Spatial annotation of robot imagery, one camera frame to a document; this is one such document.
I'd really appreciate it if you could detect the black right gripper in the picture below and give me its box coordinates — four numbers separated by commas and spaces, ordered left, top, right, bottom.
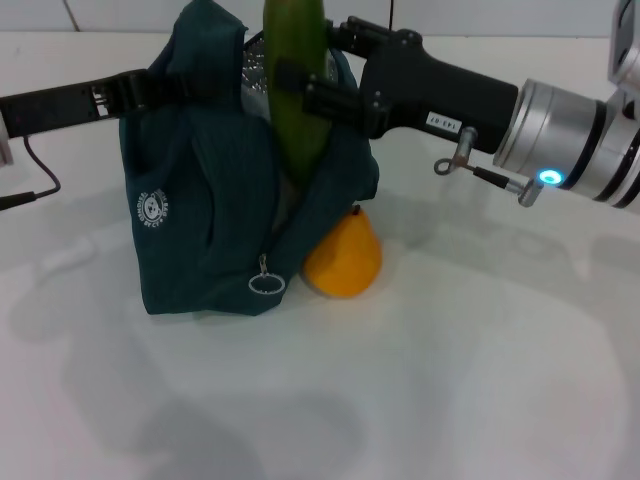
276, 15, 522, 156

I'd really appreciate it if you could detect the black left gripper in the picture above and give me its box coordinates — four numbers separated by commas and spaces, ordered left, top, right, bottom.
0, 69, 227, 140

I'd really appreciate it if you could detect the green cucumber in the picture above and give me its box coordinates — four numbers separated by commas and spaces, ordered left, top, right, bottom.
263, 0, 334, 189

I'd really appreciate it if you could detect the dark teal insulated lunch bag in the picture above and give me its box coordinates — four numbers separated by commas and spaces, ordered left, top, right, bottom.
119, 0, 381, 319

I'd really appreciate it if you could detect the orange yellow pear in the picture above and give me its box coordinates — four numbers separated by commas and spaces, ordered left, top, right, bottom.
301, 204, 384, 300

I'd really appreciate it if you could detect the left gripper cable with plug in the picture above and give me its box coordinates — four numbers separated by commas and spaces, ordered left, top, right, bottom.
0, 134, 62, 211

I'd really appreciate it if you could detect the gripper cable with plug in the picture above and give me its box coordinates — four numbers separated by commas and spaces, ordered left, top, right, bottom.
0, 134, 62, 211
433, 125, 549, 209

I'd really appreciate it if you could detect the right gripper cable with plug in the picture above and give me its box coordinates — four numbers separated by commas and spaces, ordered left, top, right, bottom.
433, 125, 549, 209

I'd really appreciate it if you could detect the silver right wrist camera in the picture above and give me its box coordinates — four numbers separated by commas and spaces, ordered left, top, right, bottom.
607, 0, 640, 96

